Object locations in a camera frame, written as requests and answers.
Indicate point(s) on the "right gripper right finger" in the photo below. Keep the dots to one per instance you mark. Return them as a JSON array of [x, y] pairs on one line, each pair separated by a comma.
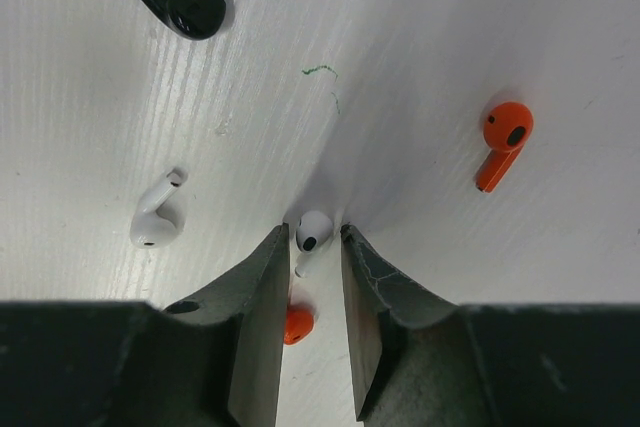
[[419, 360]]

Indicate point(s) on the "black earbud near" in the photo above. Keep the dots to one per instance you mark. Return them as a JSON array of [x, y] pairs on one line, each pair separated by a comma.
[[192, 19]]

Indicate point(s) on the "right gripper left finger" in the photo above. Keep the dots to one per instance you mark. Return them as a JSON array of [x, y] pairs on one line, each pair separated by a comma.
[[212, 358]]

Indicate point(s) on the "orange earbud near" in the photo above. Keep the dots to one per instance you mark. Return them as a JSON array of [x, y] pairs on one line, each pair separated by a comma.
[[298, 325]]

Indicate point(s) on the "orange earbud far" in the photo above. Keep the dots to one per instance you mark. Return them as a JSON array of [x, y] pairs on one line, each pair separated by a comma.
[[506, 129]]

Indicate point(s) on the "white earbud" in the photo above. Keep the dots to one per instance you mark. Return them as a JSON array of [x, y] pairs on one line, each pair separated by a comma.
[[314, 231], [150, 227]]

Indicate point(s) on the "orange earbud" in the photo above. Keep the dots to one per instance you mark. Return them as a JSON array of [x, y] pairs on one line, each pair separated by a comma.
[[298, 325], [506, 129]]

